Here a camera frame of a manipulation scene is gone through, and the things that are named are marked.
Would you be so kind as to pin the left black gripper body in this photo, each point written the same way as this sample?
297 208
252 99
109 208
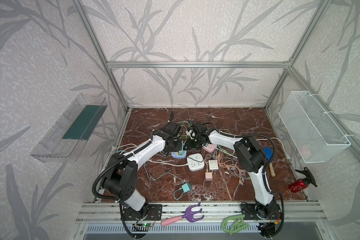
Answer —
174 144

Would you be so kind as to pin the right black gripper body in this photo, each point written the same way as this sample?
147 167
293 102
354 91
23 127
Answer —
195 141

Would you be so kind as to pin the white power socket block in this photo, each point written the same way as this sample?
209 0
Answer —
195 162

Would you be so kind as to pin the white charger plug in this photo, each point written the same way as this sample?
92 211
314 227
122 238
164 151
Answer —
213 165

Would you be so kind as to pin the pink charger plug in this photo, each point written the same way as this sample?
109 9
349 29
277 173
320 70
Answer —
208 176

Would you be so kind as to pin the teal charger plug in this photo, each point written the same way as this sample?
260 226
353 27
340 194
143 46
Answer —
186 187

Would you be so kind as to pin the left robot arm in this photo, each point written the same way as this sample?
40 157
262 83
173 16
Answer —
118 181

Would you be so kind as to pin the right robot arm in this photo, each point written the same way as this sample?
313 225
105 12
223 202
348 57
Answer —
251 157

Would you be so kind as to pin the pink power socket block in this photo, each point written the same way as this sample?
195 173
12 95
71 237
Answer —
210 148

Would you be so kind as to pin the blue power socket block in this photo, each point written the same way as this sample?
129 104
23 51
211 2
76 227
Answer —
176 156

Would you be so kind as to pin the green charger on blue block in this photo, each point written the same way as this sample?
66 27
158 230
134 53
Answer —
181 151

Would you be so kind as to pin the purple pink hand rake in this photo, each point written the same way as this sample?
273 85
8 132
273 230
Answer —
189 215

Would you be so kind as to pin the green plastic clip tool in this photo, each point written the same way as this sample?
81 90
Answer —
234 224

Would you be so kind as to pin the red spray bottle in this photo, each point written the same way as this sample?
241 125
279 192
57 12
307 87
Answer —
303 183

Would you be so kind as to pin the clear plastic wall shelf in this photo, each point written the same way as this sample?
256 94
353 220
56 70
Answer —
67 138

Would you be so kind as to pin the white wire mesh basket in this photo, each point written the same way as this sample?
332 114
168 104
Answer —
314 132

